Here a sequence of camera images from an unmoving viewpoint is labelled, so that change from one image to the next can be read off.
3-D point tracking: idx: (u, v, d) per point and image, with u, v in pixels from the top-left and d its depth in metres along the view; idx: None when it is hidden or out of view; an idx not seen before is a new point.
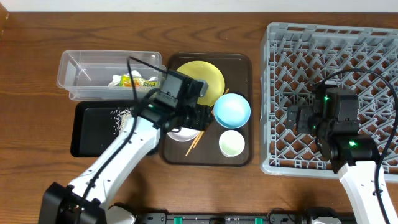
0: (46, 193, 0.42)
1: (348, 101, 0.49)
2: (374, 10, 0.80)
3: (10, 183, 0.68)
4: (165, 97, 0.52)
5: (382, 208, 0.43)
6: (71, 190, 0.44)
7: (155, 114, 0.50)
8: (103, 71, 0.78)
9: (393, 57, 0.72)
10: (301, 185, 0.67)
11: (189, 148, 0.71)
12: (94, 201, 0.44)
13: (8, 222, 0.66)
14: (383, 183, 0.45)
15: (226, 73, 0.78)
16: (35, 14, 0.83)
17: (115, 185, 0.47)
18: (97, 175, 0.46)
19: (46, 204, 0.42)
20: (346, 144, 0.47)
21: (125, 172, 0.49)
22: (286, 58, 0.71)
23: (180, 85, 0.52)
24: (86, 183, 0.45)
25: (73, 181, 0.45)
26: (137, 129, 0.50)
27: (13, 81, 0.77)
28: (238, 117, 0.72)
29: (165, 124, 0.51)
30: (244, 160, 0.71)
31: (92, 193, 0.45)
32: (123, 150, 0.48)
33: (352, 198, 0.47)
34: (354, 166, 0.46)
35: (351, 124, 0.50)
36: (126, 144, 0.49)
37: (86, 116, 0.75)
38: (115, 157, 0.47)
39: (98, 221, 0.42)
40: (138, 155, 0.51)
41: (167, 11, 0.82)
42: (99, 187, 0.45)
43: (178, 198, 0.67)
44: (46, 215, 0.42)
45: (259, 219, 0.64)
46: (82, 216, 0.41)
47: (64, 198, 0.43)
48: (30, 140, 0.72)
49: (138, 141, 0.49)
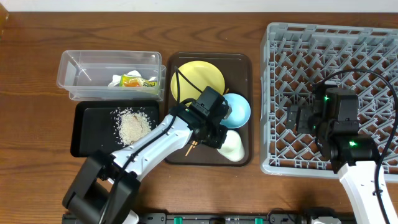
0: (89, 157, 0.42)
1: (348, 100, 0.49)
2: (374, 10, 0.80)
3: (10, 183, 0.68)
4: (199, 107, 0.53)
5: (382, 208, 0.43)
6: (112, 159, 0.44)
7: (188, 118, 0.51)
8: (103, 71, 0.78)
9: (393, 56, 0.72)
10: (301, 185, 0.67)
11: (189, 148, 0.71)
12: (131, 174, 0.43)
13: (8, 222, 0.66)
14: (383, 183, 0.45)
15: (227, 73, 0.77)
16: (35, 14, 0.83)
17: (148, 168, 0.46)
18: (138, 153, 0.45)
19: (86, 167, 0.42)
20: (346, 144, 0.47)
21: (158, 160, 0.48)
22: (286, 58, 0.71)
23: (215, 99, 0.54)
24: (126, 157, 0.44)
25: (115, 151, 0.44)
26: (175, 125, 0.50)
27: (13, 80, 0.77)
28: (236, 116, 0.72)
29: (196, 130, 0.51)
30: (245, 160, 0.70)
31: (129, 168, 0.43)
32: (161, 139, 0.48)
33: (352, 198, 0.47)
34: (354, 166, 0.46)
35: (351, 124, 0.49)
36: (164, 133, 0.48)
37: (86, 116, 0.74)
38: (153, 142, 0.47)
39: (132, 194, 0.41)
40: (169, 149, 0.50)
41: (167, 11, 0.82)
42: (137, 164, 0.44)
43: (178, 198, 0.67)
44: (83, 178, 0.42)
45: (259, 219, 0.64)
46: (118, 186, 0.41)
47: (104, 165, 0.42)
48: (30, 140, 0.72)
49: (175, 135, 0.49)
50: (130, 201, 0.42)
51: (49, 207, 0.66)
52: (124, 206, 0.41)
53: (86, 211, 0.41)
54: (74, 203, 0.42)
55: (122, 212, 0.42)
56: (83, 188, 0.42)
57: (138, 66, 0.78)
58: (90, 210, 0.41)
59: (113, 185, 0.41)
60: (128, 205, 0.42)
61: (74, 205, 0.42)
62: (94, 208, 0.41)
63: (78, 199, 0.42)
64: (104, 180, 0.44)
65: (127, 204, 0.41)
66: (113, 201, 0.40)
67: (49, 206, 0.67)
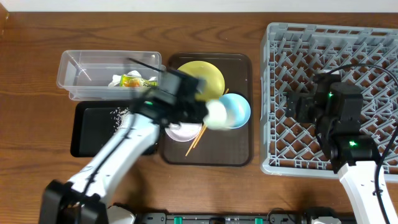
0: (45, 191, 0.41)
1: (354, 99, 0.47)
2: (373, 10, 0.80)
3: (10, 183, 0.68)
4: (163, 94, 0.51)
5: (382, 208, 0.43)
6: (71, 186, 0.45)
7: (150, 112, 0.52)
8: (104, 71, 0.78)
9: (393, 57, 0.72)
10: (302, 185, 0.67)
11: (189, 148, 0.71)
12: (94, 195, 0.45)
13: (8, 222, 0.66)
14: (383, 183, 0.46)
15: (227, 73, 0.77)
16: (35, 14, 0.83)
17: (115, 178, 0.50)
18: (98, 170, 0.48)
19: (45, 201, 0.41)
20: (346, 144, 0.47)
21: (124, 166, 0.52)
22: (286, 58, 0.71)
23: (177, 82, 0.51)
24: (86, 179, 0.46)
25: (72, 178, 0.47)
26: (136, 126, 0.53)
27: (13, 80, 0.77)
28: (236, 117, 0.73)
29: (162, 121, 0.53)
30: (244, 160, 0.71)
31: (91, 189, 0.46)
32: (123, 144, 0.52)
33: (352, 198, 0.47)
34: (354, 166, 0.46)
35: (353, 124, 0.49)
36: (124, 139, 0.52)
37: (86, 116, 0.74)
38: (115, 150, 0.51)
39: (100, 215, 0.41)
40: (138, 149, 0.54)
41: (167, 11, 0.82)
42: (99, 182, 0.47)
43: (178, 198, 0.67)
44: (47, 212, 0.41)
45: (259, 219, 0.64)
46: (83, 212, 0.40)
47: (64, 195, 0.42)
48: (30, 140, 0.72)
49: (137, 137, 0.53)
50: (102, 220, 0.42)
51: None
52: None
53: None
54: None
55: None
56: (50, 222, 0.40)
57: (138, 66, 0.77)
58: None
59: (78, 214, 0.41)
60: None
61: None
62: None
63: None
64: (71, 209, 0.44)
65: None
66: None
67: None
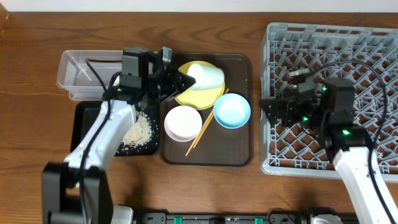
0: (41, 173, 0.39)
1: (347, 91, 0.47)
2: (373, 10, 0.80)
3: (10, 182, 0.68)
4: (129, 78, 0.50)
5: (378, 190, 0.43)
6: (67, 164, 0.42)
7: (125, 96, 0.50)
8: (104, 71, 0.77)
9: (393, 56, 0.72)
10: (302, 185, 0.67)
11: (189, 148, 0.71)
12: (92, 168, 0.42)
13: (7, 221, 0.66)
14: (376, 167, 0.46)
15: (227, 73, 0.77)
16: (35, 13, 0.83)
17: (108, 154, 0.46)
18: (91, 146, 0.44)
19: (45, 183, 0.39)
20: (339, 132, 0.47)
21: (114, 143, 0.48)
22: (286, 58, 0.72)
23: (138, 63, 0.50)
24: (79, 155, 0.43)
25: (66, 157, 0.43)
26: (115, 107, 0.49)
27: (13, 80, 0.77)
28: (235, 117, 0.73)
29: (138, 103, 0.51)
30: (245, 160, 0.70)
31: (89, 163, 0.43)
32: (106, 124, 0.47)
33: (349, 183, 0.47)
34: (347, 152, 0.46)
35: (346, 115, 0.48)
36: (107, 120, 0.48)
37: (86, 116, 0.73)
38: (101, 130, 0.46)
39: (102, 181, 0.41)
40: (121, 131, 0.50)
41: (167, 11, 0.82)
42: (93, 157, 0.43)
43: (178, 198, 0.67)
44: (50, 193, 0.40)
45: (259, 219, 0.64)
46: (86, 182, 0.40)
47: (62, 172, 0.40)
48: (30, 140, 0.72)
49: (118, 117, 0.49)
50: (106, 185, 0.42)
51: None
52: (102, 193, 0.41)
53: (69, 222, 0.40)
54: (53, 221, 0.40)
55: (104, 202, 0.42)
56: (56, 206, 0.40)
57: None
58: (73, 218, 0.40)
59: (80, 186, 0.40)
60: (104, 191, 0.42)
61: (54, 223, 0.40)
62: (76, 216, 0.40)
63: (56, 216, 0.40)
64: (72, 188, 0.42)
65: (103, 191, 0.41)
66: (90, 197, 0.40)
67: None
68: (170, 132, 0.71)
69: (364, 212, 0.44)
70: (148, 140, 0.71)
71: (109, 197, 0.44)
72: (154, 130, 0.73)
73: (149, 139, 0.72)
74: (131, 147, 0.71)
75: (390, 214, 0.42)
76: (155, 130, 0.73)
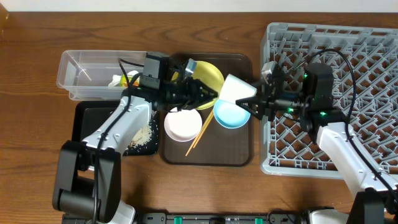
0: (61, 149, 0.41)
1: (326, 78, 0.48)
2: (373, 10, 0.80)
3: (10, 182, 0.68)
4: (148, 79, 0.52)
5: (357, 149, 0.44)
6: (85, 144, 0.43)
7: (145, 94, 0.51)
8: (104, 71, 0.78)
9: (393, 56, 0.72)
10: (302, 185, 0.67)
11: (189, 148, 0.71)
12: (108, 149, 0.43)
13: (8, 221, 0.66)
14: (353, 132, 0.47)
15: (226, 73, 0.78)
16: (35, 13, 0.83)
17: (123, 143, 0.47)
18: (108, 132, 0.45)
19: (62, 160, 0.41)
20: (317, 113, 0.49)
21: (129, 135, 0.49)
22: (286, 58, 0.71)
23: (160, 65, 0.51)
24: (97, 138, 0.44)
25: (85, 137, 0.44)
26: (134, 102, 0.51)
27: (14, 80, 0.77)
28: (231, 119, 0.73)
29: (154, 103, 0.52)
30: (244, 160, 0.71)
31: (106, 145, 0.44)
32: (124, 117, 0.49)
33: (333, 154, 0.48)
34: (326, 126, 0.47)
35: (326, 101, 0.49)
36: (125, 112, 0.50)
37: (86, 116, 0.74)
38: (119, 120, 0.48)
39: (116, 165, 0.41)
40: (137, 124, 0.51)
41: (167, 11, 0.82)
42: (110, 140, 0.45)
43: (178, 198, 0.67)
44: (64, 172, 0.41)
45: (259, 219, 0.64)
46: (101, 162, 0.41)
47: (79, 152, 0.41)
48: (30, 140, 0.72)
49: (135, 110, 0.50)
50: (119, 169, 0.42)
51: (50, 208, 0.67)
52: (114, 176, 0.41)
53: (79, 204, 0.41)
54: (63, 201, 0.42)
55: (114, 186, 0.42)
56: (68, 183, 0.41)
57: (138, 66, 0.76)
58: (83, 200, 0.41)
59: (95, 167, 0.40)
60: (117, 175, 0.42)
61: (63, 202, 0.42)
62: (85, 196, 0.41)
63: (65, 196, 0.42)
64: (85, 169, 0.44)
65: (115, 175, 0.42)
66: (102, 177, 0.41)
67: (50, 206, 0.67)
68: (170, 132, 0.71)
69: (348, 173, 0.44)
70: (148, 140, 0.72)
71: (119, 182, 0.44)
72: (154, 130, 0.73)
73: (149, 139, 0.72)
74: (131, 147, 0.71)
75: (370, 165, 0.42)
76: (155, 130, 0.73)
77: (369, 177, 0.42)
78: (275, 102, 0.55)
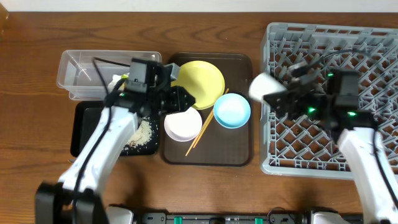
0: (36, 193, 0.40)
1: (352, 76, 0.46)
2: (373, 10, 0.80)
3: (10, 182, 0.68)
4: (134, 83, 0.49)
5: (381, 167, 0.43)
6: (61, 186, 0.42)
7: (129, 101, 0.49)
8: (104, 71, 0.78)
9: (393, 57, 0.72)
10: (302, 185, 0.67)
11: (189, 148, 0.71)
12: (86, 190, 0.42)
13: (8, 222, 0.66)
14: (381, 146, 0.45)
15: (226, 73, 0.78)
16: (35, 13, 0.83)
17: (105, 171, 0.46)
18: (86, 164, 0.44)
19: (38, 205, 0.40)
20: (345, 112, 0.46)
21: (112, 157, 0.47)
22: (286, 58, 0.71)
23: (146, 69, 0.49)
24: (74, 175, 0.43)
25: (62, 175, 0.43)
26: (114, 117, 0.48)
27: (13, 80, 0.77)
28: (232, 118, 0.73)
29: (140, 109, 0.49)
30: (244, 160, 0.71)
31: (83, 184, 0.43)
32: (104, 139, 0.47)
33: (353, 163, 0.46)
34: (352, 132, 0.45)
35: (352, 99, 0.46)
36: (106, 132, 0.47)
37: (86, 116, 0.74)
38: (99, 144, 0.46)
39: (96, 207, 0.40)
40: (121, 142, 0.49)
41: (167, 11, 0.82)
42: (87, 177, 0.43)
43: (178, 198, 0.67)
44: (42, 217, 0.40)
45: (259, 219, 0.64)
46: (79, 205, 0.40)
47: (56, 195, 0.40)
48: (30, 140, 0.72)
49: (117, 127, 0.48)
50: (102, 208, 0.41)
51: None
52: (96, 217, 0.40)
53: None
54: None
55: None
56: None
57: None
58: None
59: (73, 210, 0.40)
60: (101, 215, 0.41)
61: None
62: None
63: None
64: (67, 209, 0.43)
65: (97, 215, 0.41)
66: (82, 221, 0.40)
67: None
68: (170, 132, 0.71)
69: (365, 190, 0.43)
70: (148, 140, 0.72)
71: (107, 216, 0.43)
72: (154, 130, 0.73)
73: (149, 139, 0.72)
74: (131, 147, 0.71)
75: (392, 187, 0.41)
76: (155, 130, 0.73)
77: (388, 201, 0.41)
78: (296, 99, 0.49)
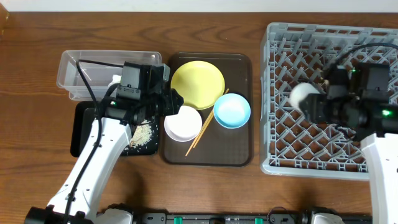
0: (25, 218, 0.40)
1: (380, 68, 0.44)
2: (373, 10, 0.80)
3: (10, 183, 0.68)
4: (127, 89, 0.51)
5: None
6: (52, 209, 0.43)
7: (120, 110, 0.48)
8: (104, 71, 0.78)
9: (393, 56, 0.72)
10: (302, 185, 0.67)
11: (189, 148, 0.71)
12: (78, 214, 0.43)
13: (8, 222, 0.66)
14: None
15: (226, 73, 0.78)
16: (35, 13, 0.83)
17: (97, 189, 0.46)
18: (76, 186, 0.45)
19: None
20: (379, 112, 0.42)
21: (104, 173, 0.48)
22: (286, 58, 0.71)
23: (140, 74, 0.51)
24: (64, 198, 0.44)
25: (51, 199, 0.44)
26: (104, 131, 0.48)
27: (13, 80, 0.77)
28: (232, 118, 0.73)
29: (134, 117, 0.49)
30: (244, 160, 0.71)
31: (74, 206, 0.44)
32: (95, 156, 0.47)
33: (372, 172, 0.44)
34: (382, 137, 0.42)
35: (380, 94, 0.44)
36: (96, 147, 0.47)
37: (86, 116, 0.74)
38: (89, 163, 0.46)
39: None
40: (113, 156, 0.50)
41: (167, 11, 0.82)
42: (79, 200, 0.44)
43: (178, 198, 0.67)
44: None
45: (259, 219, 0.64)
46: None
47: (47, 219, 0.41)
48: (30, 140, 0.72)
49: (109, 142, 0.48)
50: None
51: None
52: None
53: None
54: None
55: None
56: None
57: None
58: None
59: None
60: None
61: None
62: None
63: None
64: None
65: None
66: None
67: None
68: (170, 132, 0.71)
69: (380, 203, 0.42)
70: (148, 140, 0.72)
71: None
72: (154, 130, 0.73)
73: (149, 139, 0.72)
74: (131, 147, 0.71)
75: None
76: (155, 130, 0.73)
77: None
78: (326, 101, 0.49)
